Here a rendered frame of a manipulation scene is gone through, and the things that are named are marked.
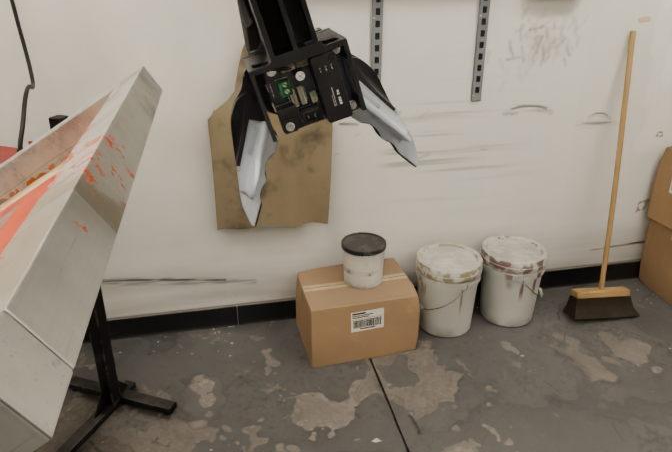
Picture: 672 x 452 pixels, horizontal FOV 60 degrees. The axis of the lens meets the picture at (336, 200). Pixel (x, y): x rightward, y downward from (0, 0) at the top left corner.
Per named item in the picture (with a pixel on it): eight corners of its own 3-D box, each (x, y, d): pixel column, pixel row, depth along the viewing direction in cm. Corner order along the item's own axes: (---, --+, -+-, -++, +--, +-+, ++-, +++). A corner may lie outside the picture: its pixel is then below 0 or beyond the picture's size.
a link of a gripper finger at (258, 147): (221, 241, 45) (255, 129, 42) (219, 211, 50) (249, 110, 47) (260, 250, 46) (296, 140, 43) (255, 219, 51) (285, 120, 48)
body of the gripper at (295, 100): (272, 153, 41) (207, -22, 36) (261, 121, 49) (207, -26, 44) (373, 116, 41) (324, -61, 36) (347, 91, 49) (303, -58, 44)
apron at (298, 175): (330, 217, 275) (330, -19, 234) (334, 224, 268) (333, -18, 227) (217, 227, 265) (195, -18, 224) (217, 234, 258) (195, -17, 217)
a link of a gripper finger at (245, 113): (218, 161, 47) (248, 55, 44) (218, 155, 48) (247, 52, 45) (274, 175, 48) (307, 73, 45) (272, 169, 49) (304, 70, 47)
